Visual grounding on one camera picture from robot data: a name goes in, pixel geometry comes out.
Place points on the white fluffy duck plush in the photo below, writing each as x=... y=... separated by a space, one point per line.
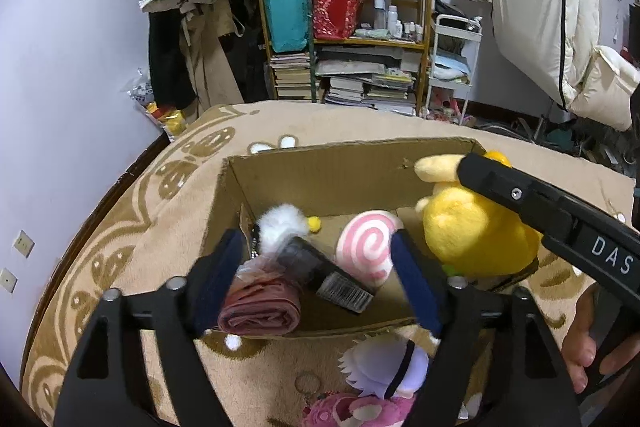
x=281 y=221

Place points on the wooden bookshelf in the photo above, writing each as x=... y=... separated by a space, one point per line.
x=350 y=21

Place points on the yellow toy bag on floor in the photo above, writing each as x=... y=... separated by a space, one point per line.
x=166 y=118

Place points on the yellow dog plush pouch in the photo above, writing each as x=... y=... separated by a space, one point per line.
x=466 y=229

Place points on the purple white plush doll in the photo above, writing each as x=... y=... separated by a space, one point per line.
x=387 y=366

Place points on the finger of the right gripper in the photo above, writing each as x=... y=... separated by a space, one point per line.
x=566 y=222

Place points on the small black box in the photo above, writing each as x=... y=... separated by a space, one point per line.
x=305 y=265

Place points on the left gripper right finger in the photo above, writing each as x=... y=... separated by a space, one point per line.
x=526 y=383

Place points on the red gift bag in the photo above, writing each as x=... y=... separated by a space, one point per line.
x=335 y=19

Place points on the stack of books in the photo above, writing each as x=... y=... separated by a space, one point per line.
x=378 y=77

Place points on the cardboard box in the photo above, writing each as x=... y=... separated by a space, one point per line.
x=334 y=182

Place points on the beige trench coat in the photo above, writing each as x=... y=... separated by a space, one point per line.
x=210 y=74

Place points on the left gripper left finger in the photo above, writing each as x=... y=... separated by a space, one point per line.
x=106 y=383

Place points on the pink bear plush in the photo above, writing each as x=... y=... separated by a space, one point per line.
x=345 y=409

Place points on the pink swirl roll plush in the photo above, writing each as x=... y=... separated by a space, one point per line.
x=363 y=248

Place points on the teal bag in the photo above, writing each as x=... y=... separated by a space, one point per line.
x=288 y=24

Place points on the person's right hand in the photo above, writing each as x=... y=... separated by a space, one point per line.
x=579 y=350

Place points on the white rolling cart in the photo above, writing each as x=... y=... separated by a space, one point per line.
x=454 y=55

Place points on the pink rolled towel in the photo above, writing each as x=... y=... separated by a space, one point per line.
x=263 y=304

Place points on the cream hanging coat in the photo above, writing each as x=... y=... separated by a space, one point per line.
x=556 y=44

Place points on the wall power socket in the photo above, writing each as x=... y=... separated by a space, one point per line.
x=23 y=243

